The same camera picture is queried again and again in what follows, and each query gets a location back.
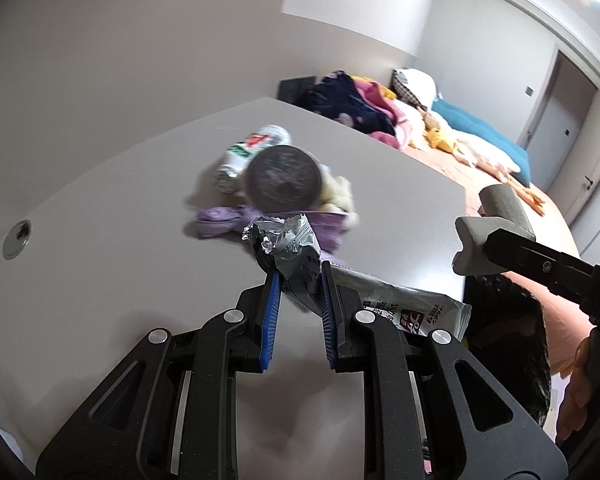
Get dark blue printed blanket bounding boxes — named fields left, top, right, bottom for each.
left=300, top=71, right=398, bottom=136

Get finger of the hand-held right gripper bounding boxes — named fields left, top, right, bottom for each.
left=482, top=227, right=597, bottom=312

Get white bottle with red-green label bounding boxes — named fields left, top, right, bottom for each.
left=212, top=125, right=293, bottom=196

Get round metal cable grommet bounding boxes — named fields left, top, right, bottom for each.
left=2, top=220, right=32, bottom=260

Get white snack wrapper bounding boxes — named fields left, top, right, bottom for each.
left=242, top=214, right=472, bottom=341

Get white cotton balls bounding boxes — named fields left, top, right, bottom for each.
left=317, top=164, right=358, bottom=233

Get bed with pink sheet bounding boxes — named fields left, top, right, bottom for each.
left=400, top=142, right=598, bottom=376

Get black trash bag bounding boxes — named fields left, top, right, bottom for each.
left=462, top=272, right=553, bottom=428

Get purple face mask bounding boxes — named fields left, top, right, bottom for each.
left=195, top=205, right=353, bottom=261

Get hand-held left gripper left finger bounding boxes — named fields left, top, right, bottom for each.
left=35, top=270, right=283, bottom=480

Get pink blanket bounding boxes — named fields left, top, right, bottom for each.
left=352, top=76, right=428, bottom=150

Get checked white pillow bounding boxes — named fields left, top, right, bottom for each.
left=392, top=67, right=438, bottom=108

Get person's right hand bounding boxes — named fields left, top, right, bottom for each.
left=555, top=336, right=592, bottom=444

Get grey foam corner piece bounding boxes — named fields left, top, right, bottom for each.
left=452, top=183, right=537, bottom=277

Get round dark tin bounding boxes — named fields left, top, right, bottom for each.
left=242, top=145, right=323, bottom=212

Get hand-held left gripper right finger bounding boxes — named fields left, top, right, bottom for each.
left=320, top=260, right=568, bottom=480

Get grey door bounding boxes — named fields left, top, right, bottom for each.
left=532, top=92, right=584, bottom=193

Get yellow plush duck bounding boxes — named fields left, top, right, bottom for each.
left=420, top=125, right=456, bottom=153

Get white plush goose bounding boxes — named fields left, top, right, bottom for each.
left=450, top=130, right=548, bottom=211

